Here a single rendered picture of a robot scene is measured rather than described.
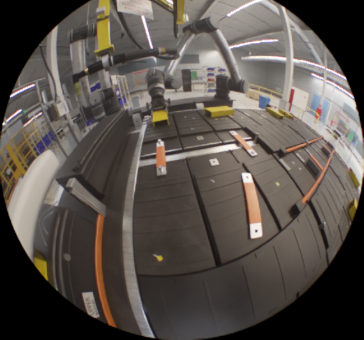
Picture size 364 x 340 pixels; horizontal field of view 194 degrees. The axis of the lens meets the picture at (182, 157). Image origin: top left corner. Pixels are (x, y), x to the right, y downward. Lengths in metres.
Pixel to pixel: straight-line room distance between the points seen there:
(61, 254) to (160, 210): 0.21
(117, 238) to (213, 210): 0.21
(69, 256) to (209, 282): 0.22
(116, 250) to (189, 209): 0.18
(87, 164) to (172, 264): 0.25
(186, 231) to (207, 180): 0.12
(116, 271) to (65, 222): 0.13
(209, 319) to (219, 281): 0.09
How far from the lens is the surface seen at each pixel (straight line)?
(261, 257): 0.23
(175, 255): 0.20
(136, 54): 0.55
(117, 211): 0.28
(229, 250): 0.21
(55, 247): 0.23
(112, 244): 0.27
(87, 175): 0.26
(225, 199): 0.23
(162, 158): 0.31
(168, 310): 0.24
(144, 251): 0.22
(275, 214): 0.27
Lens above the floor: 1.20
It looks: 42 degrees down
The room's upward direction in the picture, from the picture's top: 6 degrees counter-clockwise
